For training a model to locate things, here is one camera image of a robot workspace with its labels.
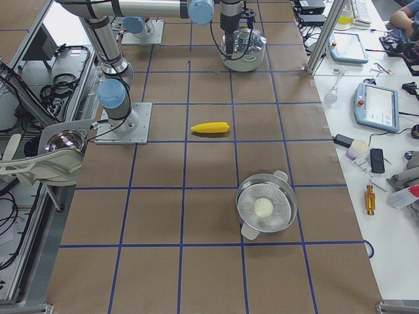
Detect white dish rack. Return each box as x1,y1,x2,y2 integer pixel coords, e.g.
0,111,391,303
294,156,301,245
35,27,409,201
1,119,94,186

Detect white steamed bun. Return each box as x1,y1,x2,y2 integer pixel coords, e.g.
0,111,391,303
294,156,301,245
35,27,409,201
253,198,274,218

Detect yellow plastic corn cob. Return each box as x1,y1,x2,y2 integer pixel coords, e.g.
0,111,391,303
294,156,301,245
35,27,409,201
191,122,230,134

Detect aluminium frame post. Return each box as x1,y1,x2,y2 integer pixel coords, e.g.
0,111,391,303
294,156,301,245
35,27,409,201
306,0,346,75

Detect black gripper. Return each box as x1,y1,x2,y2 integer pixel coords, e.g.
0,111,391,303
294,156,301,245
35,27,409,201
219,0,255,60

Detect white plastic cup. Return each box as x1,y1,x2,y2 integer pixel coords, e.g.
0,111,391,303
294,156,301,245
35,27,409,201
346,139,369,160

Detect white squeeze bottle red cap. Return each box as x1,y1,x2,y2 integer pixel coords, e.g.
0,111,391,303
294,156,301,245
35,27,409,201
387,184,418,209

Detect black phone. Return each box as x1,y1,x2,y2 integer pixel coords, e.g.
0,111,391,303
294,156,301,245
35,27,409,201
370,148,385,174

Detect glass pot lid on rack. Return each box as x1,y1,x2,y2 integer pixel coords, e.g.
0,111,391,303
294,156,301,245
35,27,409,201
44,130,85,152

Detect black power adapter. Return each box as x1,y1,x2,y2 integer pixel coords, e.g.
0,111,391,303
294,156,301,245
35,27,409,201
333,134,354,148

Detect teach pendant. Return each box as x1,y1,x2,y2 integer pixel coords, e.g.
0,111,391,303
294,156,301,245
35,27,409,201
329,32,369,64
353,83,399,133

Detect person forearm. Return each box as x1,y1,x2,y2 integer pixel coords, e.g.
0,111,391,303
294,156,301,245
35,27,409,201
390,6,414,30

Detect teach pendant near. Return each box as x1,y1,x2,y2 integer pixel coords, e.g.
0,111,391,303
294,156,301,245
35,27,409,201
353,83,399,133

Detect teach pendant far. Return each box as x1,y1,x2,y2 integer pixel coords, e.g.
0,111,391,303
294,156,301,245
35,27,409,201
329,32,369,64

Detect gold brass fitting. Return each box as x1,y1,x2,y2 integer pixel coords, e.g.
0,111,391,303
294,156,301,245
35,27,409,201
364,184,376,216

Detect steel steamer pot with bun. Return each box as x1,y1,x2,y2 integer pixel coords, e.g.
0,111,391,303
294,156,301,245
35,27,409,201
236,170,298,240

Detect white enamel pot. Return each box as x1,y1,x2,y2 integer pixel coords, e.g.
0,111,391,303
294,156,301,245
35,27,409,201
221,26,266,72

